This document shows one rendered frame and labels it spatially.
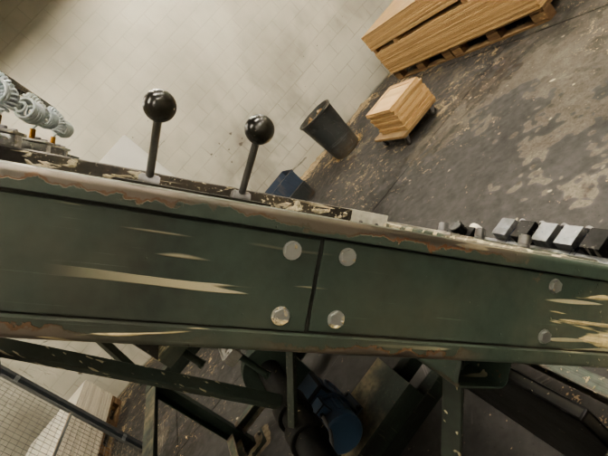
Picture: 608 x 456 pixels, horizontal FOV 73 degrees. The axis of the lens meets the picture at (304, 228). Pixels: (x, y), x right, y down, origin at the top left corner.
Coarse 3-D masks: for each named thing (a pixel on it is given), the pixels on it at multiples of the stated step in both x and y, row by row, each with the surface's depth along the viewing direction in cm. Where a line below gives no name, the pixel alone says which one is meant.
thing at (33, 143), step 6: (18, 90) 118; (24, 96) 119; (30, 96) 119; (36, 96) 121; (42, 102) 121; (48, 114) 123; (36, 126) 121; (30, 132) 120; (24, 138) 116; (30, 138) 117; (36, 138) 118; (24, 144) 118; (30, 144) 119; (36, 144) 119; (42, 144) 120; (48, 144) 121; (36, 150) 119; (42, 150) 120; (48, 150) 123
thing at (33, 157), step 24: (0, 72) 94; (0, 96) 94; (0, 120) 95; (0, 144) 94; (72, 168) 98; (96, 168) 100; (120, 168) 102; (216, 192) 110; (336, 216) 122; (360, 216) 125; (384, 216) 127
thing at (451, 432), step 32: (0, 352) 111; (32, 352) 114; (64, 352) 118; (288, 352) 124; (160, 384) 126; (192, 384) 129; (224, 384) 134; (288, 384) 125; (448, 384) 52; (288, 416) 127; (448, 416) 53; (448, 448) 53
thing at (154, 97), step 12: (144, 96) 47; (156, 96) 46; (168, 96) 47; (144, 108) 46; (156, 108) 46; (168, 108) 47; (156, 120) 47; (168, 120) 48; (156, 132) 49; (156, 144) 50; (156, 156) 51; (144, 180) 52; (156, 180) 52
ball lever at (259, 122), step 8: (248, 120) 51; (256, 120) 50; (264, 120) 50; (248, 128) 50; (256, 128) 50; (264, 128) 50; (272, 128) 51; (248, 136) 51; (256, 136) 50; (264, 136) 50; (272, 136) 52; (256, 144) 52; (256, 152) 53; (248, 160) 54; (248, 168) 54; (248, 176) 55; (232, 192) 56; (240, 192) 56; (248, 192) 57
